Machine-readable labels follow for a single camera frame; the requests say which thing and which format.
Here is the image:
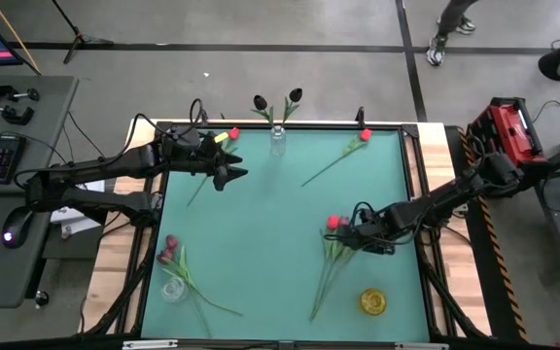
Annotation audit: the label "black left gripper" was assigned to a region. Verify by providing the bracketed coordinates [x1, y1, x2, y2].
[162, 130, 250, 193]

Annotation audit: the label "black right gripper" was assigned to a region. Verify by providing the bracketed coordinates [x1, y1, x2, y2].
[340, 206, 401, 255]

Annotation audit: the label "pink artificial tulip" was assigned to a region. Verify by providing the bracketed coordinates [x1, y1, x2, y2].
[316, 216, 359, 312]

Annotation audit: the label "black artificial tulip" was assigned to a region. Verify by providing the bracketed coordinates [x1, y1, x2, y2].
[251, 94, 275, 127]
[282, 87, 304, 126]

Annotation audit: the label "dark red artificial tulip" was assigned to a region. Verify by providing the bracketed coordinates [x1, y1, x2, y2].
[165, 234, 245, 317]
[157, 248, 213, 339]

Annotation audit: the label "tall clear glass vase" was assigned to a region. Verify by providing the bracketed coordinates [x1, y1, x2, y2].
[269, 124, 288, 157]

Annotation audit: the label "short clear glass vase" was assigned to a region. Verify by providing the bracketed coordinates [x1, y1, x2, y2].
[160, 276, 189, 303]

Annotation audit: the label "white papers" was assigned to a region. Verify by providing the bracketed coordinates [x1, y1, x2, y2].
[51, 180, 106, 237]

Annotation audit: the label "red and black case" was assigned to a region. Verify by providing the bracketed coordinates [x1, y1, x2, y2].
[467, 96, 551, 169]

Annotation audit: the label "person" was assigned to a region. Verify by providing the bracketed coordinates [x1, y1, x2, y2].
[425, 0, 478, 67]

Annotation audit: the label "black tripod stand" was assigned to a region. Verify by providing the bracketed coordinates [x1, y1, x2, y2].
[51, 0, 115, 64]

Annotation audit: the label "black clamp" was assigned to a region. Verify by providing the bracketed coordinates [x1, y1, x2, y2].
[0, 100, 35, 126]
[0, 83, 41, 103]

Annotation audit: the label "black computer mouse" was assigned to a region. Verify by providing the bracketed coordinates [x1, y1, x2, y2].
[1, 206, 34, 250]

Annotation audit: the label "yellow pole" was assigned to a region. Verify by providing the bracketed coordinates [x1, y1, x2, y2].
[0, 0, 43, 77]

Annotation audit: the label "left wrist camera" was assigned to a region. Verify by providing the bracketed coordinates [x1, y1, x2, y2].
[165, 124, 202, 151]

